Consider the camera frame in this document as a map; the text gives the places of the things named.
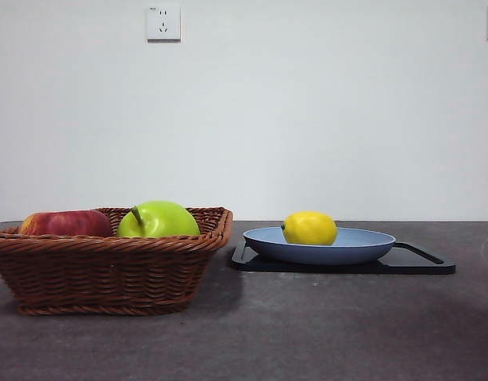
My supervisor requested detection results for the yellow lemon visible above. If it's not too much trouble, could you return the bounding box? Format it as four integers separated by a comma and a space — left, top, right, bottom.
281, 210, 338, 247

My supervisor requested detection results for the blue round plate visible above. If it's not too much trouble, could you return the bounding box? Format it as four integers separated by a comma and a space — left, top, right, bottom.
242, 226, 397, 266

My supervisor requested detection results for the brown wicker basket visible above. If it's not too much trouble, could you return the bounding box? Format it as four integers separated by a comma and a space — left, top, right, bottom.
0, 206, 234, 318

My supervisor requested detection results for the green apple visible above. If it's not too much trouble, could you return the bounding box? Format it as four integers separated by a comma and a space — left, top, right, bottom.
116, 200, 201, 239

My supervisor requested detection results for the red apple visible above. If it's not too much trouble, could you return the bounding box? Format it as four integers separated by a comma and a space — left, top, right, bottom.
20, 210, 113, 238

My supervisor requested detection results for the black rectangular tray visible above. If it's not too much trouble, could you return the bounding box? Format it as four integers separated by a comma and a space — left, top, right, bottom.
230, 241, 457, 275

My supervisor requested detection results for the white wall socket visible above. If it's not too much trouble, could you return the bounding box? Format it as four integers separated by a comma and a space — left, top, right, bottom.
146, 5, 182, 44

